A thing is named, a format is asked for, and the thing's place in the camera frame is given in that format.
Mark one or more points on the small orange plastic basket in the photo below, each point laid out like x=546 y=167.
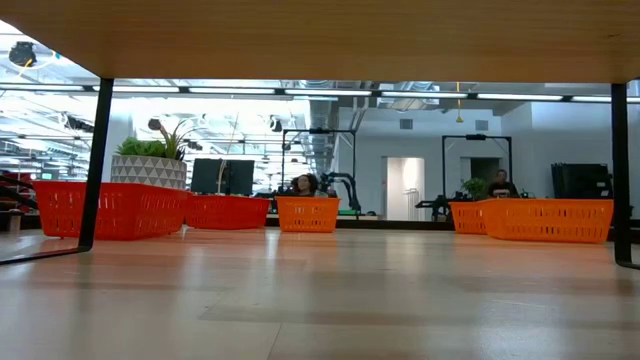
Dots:
x=467 y=217
x=307 y=215

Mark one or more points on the large red plastic basket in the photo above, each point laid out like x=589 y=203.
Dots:
x=135 y=210
x=227 y=212

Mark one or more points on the black background robot arm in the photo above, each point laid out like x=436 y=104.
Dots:
x=526 y=195
x=435 y=205
x=347 y=185

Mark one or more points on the light wooden shelf board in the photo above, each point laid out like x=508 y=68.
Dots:
x=320 y=40

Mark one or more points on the black metal shelf leg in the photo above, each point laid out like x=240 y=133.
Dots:
x=95 y=165
x=621 y=175

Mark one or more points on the person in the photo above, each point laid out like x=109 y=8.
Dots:
x=305 y=185
x=501 y=186

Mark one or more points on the green mat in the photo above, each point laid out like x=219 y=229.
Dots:
x=352 y=213

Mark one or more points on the black ceiling spotlight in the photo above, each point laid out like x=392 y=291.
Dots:
x=276 y=125

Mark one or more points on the black computer monitor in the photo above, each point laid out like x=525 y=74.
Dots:
x=206 y=175
x=242 y=175

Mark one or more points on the white ceiling light strip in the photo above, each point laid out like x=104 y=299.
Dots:
x=590 y=99
x=327 y=92
x=425 y=95
x=230 y=90
x=145 y=89
x=42 y=88
x=520 y=97

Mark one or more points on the yellow hanging ceiling fixture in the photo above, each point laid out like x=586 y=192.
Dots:
x=458 y=119

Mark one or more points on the small green potted plant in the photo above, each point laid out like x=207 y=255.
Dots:
x=474 y=187

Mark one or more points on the grey triangle-pattern plant pot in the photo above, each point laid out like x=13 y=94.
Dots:
x=150 y=170

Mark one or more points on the green artificial plant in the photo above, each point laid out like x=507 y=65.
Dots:
x=145 y=147

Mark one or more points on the large orange plastic basket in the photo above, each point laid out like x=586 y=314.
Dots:
x=547 y=220

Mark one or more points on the black tall cabinet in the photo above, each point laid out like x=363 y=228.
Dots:
x=580 y=180

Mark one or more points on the small grey block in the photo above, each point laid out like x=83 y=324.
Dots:
x=15 y=222

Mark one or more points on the silver ventilation duct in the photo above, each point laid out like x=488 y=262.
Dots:
x=322 y=120

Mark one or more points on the black table edge rail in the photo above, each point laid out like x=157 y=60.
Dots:
x=390 y=222

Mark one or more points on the grey wall vent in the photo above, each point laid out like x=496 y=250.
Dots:
x=481 y=125
x=406 y=123

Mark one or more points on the black overhead camera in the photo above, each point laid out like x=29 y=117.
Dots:
x=22 y=54

